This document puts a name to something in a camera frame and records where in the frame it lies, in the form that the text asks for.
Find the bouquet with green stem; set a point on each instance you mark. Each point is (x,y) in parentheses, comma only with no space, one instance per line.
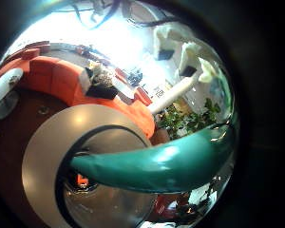
(155,164)

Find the clear glass vase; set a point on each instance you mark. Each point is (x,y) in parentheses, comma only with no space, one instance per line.
(117,207)

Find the red seat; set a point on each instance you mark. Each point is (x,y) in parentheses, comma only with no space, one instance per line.
(143,96)

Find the green leafy plant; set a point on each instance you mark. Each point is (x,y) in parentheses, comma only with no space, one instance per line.
(186,122)

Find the curved orange sofa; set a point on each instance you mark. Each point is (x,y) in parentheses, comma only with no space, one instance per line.
(63,82)

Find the large white round side table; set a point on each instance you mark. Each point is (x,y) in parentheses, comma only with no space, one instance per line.
(6,83)

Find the red glossy stool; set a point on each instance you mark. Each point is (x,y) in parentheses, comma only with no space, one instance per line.
(164,207)

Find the small white round side table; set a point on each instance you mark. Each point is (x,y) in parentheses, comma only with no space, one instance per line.
(8,106)

